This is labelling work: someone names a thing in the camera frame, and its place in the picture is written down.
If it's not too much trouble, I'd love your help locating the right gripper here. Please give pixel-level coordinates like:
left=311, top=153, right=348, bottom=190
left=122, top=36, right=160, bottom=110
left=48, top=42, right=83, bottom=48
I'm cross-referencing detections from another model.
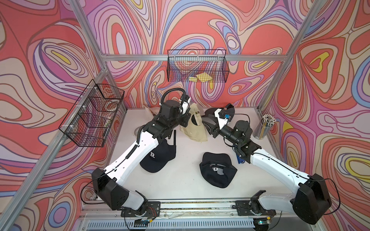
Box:
left=201, top=114, right=241, bottom=146

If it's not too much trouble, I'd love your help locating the tan khaki baseball cap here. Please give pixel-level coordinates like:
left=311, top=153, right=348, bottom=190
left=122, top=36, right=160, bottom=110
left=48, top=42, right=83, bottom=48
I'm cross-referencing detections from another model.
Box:
left=180, top=104, right=208, bottom=142

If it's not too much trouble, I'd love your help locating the cream baseball cap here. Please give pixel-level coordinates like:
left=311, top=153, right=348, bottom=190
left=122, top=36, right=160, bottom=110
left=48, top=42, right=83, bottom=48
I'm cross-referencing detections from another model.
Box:
left=145, top=107, right=160, bottom=120

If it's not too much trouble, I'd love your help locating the black cap with white logo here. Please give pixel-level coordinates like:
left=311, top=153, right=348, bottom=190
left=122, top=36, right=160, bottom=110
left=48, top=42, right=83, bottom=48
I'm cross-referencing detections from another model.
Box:
left=140, top=131, right=177, bottom=173

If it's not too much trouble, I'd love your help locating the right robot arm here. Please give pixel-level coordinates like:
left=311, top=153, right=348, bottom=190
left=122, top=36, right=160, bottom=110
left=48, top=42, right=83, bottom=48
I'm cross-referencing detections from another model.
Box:
left=202, top=115, right=332, bottom=225

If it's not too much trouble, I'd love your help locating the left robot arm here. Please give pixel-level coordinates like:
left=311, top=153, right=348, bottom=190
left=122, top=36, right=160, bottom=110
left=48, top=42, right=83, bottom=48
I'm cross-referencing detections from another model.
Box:
left=92, top=88, right=191, bottom=212

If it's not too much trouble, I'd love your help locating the dark grey baseball cap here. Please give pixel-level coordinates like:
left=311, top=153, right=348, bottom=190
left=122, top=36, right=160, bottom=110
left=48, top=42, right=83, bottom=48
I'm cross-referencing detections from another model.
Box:
left=204, top=103, right=235, bottom=116

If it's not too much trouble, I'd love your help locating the black cap upside down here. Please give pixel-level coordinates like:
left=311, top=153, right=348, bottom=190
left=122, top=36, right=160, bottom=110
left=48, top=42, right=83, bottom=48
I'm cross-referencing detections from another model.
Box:
left=199, top=152, right=238, bottom=189

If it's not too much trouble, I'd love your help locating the blue tool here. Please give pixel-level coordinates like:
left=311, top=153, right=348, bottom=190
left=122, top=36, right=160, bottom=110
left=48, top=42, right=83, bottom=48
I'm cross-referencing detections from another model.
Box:
left=237, top=156, right=245, bottom=164

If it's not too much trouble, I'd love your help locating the clear tape roll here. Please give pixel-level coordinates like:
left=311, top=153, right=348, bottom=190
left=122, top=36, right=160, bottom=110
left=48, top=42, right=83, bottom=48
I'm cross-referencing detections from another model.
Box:
left=134, top=125, right=144, bottom=136

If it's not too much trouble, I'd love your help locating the cup of pencils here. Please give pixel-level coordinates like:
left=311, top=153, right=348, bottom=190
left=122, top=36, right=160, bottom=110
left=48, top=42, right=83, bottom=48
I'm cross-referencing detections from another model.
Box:
left=253, top=114, right=277, bottom=140

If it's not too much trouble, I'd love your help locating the black wire basket back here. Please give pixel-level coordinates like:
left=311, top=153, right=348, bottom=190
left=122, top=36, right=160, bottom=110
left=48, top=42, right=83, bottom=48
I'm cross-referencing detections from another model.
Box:
left=167, top=48, right=229, bottom=83

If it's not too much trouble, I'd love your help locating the black wire basket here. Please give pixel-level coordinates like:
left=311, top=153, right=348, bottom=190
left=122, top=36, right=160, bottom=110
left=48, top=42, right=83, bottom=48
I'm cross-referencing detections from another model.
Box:
left=59, top=80, right=125, bottom=147
left=167, top=48, right=229, bottom=83

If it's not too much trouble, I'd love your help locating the black wire basket left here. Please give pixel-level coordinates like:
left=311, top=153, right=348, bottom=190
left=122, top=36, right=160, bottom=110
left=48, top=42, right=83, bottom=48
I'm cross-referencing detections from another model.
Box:
left=59, top=80, right=125, bottom=147

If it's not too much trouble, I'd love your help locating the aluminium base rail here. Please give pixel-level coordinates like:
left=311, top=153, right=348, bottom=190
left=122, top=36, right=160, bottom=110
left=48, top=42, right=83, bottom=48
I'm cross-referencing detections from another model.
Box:
left=72, top=197, right=321, bottom=231

